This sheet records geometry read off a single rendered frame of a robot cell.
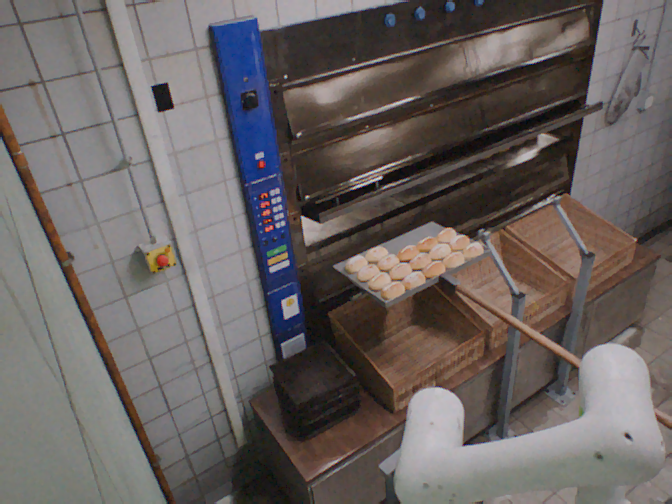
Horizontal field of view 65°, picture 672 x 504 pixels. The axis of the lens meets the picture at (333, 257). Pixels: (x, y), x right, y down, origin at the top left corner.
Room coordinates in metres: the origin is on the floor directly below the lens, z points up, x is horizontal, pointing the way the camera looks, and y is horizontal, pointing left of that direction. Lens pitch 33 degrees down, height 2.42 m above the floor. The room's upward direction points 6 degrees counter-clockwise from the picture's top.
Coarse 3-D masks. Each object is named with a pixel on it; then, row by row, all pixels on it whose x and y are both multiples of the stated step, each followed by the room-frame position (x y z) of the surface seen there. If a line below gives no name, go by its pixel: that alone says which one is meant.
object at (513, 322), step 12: (456, 288) 1.57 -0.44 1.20; (480, 300) 1.48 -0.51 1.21; (492, 312) 1.42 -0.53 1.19; (504, 312) 1.39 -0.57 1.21; (516, 324) 1.33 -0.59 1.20; (528, 336) 1.28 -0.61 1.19; (540, 336) 1.26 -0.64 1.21; (552, 348) 1.21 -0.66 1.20; (576, 360) 1.14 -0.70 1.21; (660, 420) 0.91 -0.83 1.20
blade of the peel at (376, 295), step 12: (420, 228) 2.06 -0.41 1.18; (432, 228) 2.05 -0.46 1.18; (444, 228) 2.03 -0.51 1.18; (396, 240) 1.98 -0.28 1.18; (408, 240) 1.97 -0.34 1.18; (396, 252) 1.89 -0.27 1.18; (420, 252) 1.87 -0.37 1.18; (372, 264) 1.82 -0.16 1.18; (408, 264) 1.79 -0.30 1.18; (468, 264) 1.73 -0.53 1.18; (348, 276) 1.74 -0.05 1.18; (360, 288) 1.66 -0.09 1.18; (420, 288) 1.61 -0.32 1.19; (384, 300) 1.57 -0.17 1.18; (396, 300) 1.55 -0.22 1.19
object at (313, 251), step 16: (560, 144) 2.81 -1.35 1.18; (512, 160) 2.66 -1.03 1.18; (528, 160) 2.66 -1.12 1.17; (480, 176) 2.51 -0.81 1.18; (496, 176) 2.53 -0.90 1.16; (448, 192) 2.37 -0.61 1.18; (464, 192) 2.42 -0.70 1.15; (400, 208) 2.26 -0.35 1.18; (416, 208) 2.26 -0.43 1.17; (368, 224) 2.14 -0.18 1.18; (384, 224) 2.16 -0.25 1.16; (320, 240) 2.05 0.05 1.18; (336, 240) 2.03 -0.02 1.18; (352, 240) 2.06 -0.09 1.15
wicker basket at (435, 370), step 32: (352, 320) 1.97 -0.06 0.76; (416, 320) 2.11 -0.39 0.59; (448, 320) 2.01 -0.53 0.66; (352, 352) 1.78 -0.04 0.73; (384, 352) 1.91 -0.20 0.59; (416, 352) 1.88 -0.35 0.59; (448, 352) 1.86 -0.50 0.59; (480, 352) 1.81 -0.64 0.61; (384, 384) 1.59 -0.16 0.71; (416, 384) 1.61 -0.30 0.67
